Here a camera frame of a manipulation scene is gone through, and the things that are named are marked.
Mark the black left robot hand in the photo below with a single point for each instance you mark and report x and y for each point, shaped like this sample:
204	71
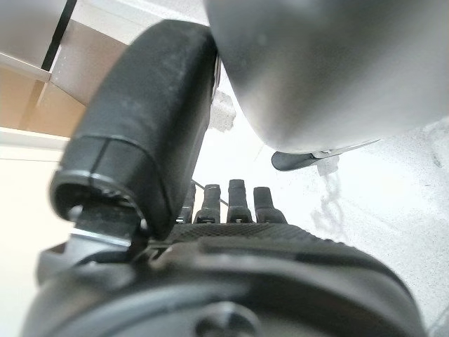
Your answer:
147	116

